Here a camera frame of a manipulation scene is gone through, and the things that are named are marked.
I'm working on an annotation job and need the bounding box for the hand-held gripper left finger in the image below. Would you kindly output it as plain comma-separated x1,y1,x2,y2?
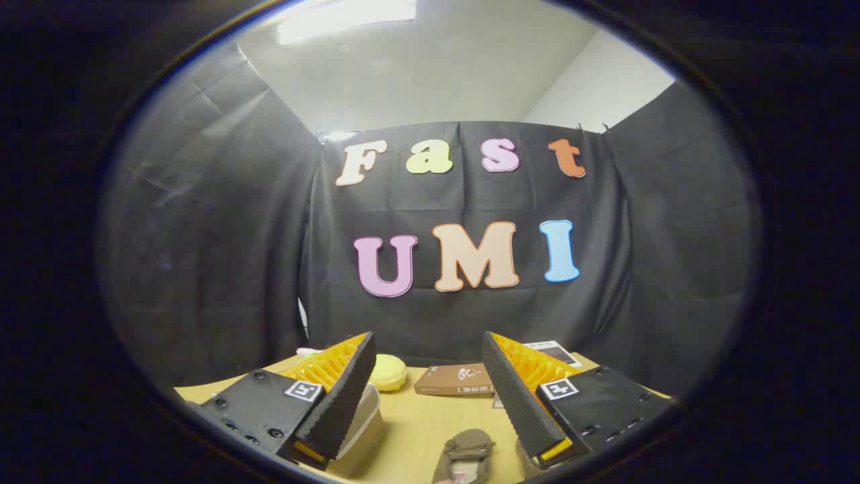
185,331,378,471

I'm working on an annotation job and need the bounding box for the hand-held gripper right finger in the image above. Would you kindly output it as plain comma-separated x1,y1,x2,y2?
480,329,675,471

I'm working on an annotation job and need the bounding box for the beige storage box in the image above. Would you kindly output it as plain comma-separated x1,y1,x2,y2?
326,383,388,479

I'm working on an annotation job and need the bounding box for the yellow round plush toy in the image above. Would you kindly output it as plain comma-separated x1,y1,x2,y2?
368,354,408,393

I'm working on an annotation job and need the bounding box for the brown book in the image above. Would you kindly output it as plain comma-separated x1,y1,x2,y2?
413,363,497,397

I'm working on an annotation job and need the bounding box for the white book with portrait cover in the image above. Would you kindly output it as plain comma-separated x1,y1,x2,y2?
523,340,583,369

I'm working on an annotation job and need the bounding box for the black backdrop cloth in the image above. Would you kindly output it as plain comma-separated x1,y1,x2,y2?
97,44,763,404

